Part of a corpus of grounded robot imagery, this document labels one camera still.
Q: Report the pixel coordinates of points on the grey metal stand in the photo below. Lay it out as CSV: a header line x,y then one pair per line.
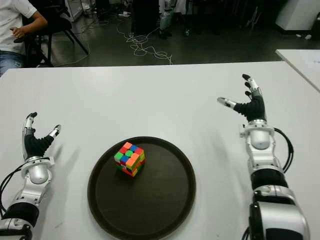
x,y
253,18

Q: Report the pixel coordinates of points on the seated person white shirt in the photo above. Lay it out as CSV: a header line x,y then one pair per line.
x,y
12,20

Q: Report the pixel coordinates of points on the black cabinet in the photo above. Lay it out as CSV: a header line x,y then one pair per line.
x,y
146,17

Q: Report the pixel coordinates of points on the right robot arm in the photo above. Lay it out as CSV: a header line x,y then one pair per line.
x,y
267,180

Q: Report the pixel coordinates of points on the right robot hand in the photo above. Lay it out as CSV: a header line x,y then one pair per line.
x,y
255,110

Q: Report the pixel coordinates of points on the black chair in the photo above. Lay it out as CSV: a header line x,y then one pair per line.
x,y
60,23

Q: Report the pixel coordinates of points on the multicolour Rubik's cube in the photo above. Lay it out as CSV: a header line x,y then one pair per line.
x,y
128,153

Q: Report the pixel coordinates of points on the black phone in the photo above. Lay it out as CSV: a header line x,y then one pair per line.
x,y
19,40

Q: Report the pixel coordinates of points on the white side table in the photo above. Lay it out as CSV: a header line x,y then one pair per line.
x,y
302,65

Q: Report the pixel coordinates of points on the small white block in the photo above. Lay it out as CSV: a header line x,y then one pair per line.
x,y
308,37

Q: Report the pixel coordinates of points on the dark round plate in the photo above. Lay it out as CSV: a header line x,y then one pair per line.
x,y
155,200

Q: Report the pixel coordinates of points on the white cabinet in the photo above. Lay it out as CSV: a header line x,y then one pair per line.
x,y
297,15

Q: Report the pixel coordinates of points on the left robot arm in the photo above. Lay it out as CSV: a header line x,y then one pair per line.
x,y
36,175

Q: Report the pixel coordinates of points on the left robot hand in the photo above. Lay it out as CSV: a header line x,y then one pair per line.
x,y
33,147

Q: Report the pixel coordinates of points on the white glass display case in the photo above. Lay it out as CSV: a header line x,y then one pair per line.
x,y
75,11

